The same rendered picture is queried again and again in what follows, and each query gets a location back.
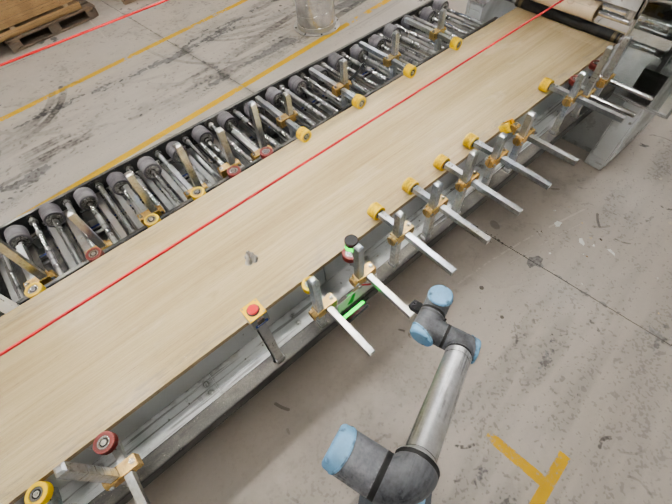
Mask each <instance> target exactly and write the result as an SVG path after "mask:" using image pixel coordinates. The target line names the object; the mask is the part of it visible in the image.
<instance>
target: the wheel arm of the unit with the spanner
mask: <svg viewBox="0 0 672 504"><path fill-rule="evenodd" d="M366 280H368V281H369V282H370V283H371V284H372V285H373V286H374V287H375V288H376V289H377V290H378V291H379V292H380V293H382V294H383V295H384V296H385V297H386V298H387V299H388V300H389V301H390V302H391V303H392V304H393V305H394V306H396V307H397V308H398V309H399V310H400V311H401V312H402V313H403V314H404V315H405V316H406V317H407V318H408V319H411V318H412V317H413V316H414V314H415V313H414V312H413V311H411V310H410V309H409V307H408V306H407V305H406V304H405V303H404V302H402V301H401V300H400V299H399V298H398V297H397V296H396V295H395V294H394V293H393V292H391V291H390V290H389V289H388V288H387V287H386V286H385V285H384V284H383V283H382V282H380V281H379V280H378V279H377V278H376V277H375V276H374V275H373V274H372V273H370V274H369V275H368V276H367V277H366Z"/></svg>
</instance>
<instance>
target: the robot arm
mask: <svg viewBox="0 0 672 504"><path fill-rule="evenodd" d="M452 303H453V293H452V291H451V290H450V289H449V288H448V287H446V286H444V285H435V286H433V287H431V288H430V290H429V291H428V295H427V297H426V299H425V301H424V303H421V302H419V301H417V300H413V301H412V302H411V303H410V304H409V305H408V306H409V309H410V310H411V311H413V312H414V313H416V314H418V315H417V317H416V318H415V320H414V322H413V323H412V327H411V329H410V334H411V336H412V338H413V339H414V340H415V341H417V342H418V343H419V344H421V345H424V346H427V347H430V346H432V345H435V346H437V347H439V348H441V349H443V350H445V351H444V355H443V357H442V360H441V362H440V364H439V367H438V369H437V371H436V374H435V376H434V379H433V381H432V383H431V386H430V388H429V390H428V393H427V395H426V397H425V400H424V402H423V404H422V407H421V409H420V411H419V414H418V416H417V418H416V421H415V423H414V425H413V428H412V430H411V432H410V435H409V437H408V439H407V442H406V444H405V446H400V447H399V448H397V450H396V451H395V453H393V452H391V451H389V450H388V449H386V448H385V447H383V446H382V445H380V444H378V443H377V442H375V441H374V440H372V439H370V438H369V437H367V436H366V435H364V434H363V433H361V432H359V431H358V430H356V428H355V427H353V426H350V425H348V424H342V425H341V427H340V428H339V430H338V432H337V434H336V436H335V437H334V439H333V441H332V443H331V445H330V447H329V449H328V451H327V452H326V454H325V456H324V458H323V460H322V467H323V469H325V470H326V471H327V472H328V474H330V475H333V476H334V477H336V478H337V479H338V480H340V481H341V482H343V483H344V484H346V485H347V486H349V487H350V488H352V489H353V490H354V491H356V492H357V493H359V494H360V495H362V496H363V497H365V498H366V499H368V500H369V501H371V503H373V504H425V500H426V498H427V497H429V496H430V494H431V493H432V492H433V491H434V489H435V488H436V486H437V483H438V480H439V477H440V469H439V466H438V464H437V461H438V458H439V455H440V452H441V449H442V446H443V443H444V440H445V437H446V434H447V431H448V428H449V425H450V422H451V419H452V416H453V413H454V410H455V407H456V404H457V401H458V398H459V395H460V392H461V389H462V386H463V383H464V380H465V377H466V374H467V371H468V368H469V365H470V364H473V363H474V362H475V361H476V359H477V357H478V355H479V352H480V348H481V340H480V339H478V338H476V337H475V336H474V335H471V334H468V333H466V332H464V331H462V330H460V329H458V328H456V327H454V326H452V325H450V324H448V323H447V322H446V320H447V319H446V318H445V317H446V314H447V312H448V310H449V308H450V306H451V304H452Z"/></svg>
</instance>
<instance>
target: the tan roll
mask: <svg viewBox="0 0 672 504"><path fill-rule="evenodd" d="M532 1H535V2H538V3H541V4H543V5H546V6H549V7H551V6H552V5H554V4H555V3H557V2H559V1H560V0H532ZM602 3H603V2H602V1H599V0H564V1H562V2H561V3H559V4H557V5H556V6H554V7H553V8H555V9H557V10H560V11H563V12H566V13H569V14H571V15H574V16H577V17H580V18H583V19H585V20H588V21H591V22H592V21H594V20H595V19H596V18H597V16H601V17H604V18H607V19H609V20H612V21H615V22H618V23H621V24H624V25H627V26H630V25H631V24H632V22H633V20H630V19H627V18H624V17H621V16H618V15H615V14H612V13H609V12H606V11H603V10H600V7H601V5H602Z"/></svg>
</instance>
